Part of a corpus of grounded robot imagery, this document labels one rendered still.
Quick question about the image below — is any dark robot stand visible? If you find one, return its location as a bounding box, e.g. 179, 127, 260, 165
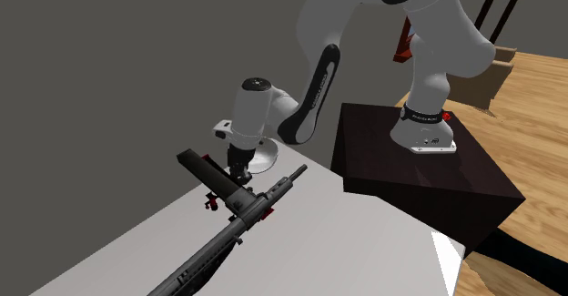
330, 102, 527, 257

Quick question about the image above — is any grey round plate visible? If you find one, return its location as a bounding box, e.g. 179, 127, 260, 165
246, 137, 280, 175

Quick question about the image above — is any brown box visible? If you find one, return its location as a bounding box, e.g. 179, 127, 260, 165
445, 46, 519, 110

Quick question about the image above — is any red box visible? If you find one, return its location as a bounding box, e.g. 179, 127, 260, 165
392, 15, 416, 64

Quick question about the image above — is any black toy rifle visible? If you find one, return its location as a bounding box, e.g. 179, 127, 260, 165
146, 148, 309, 296

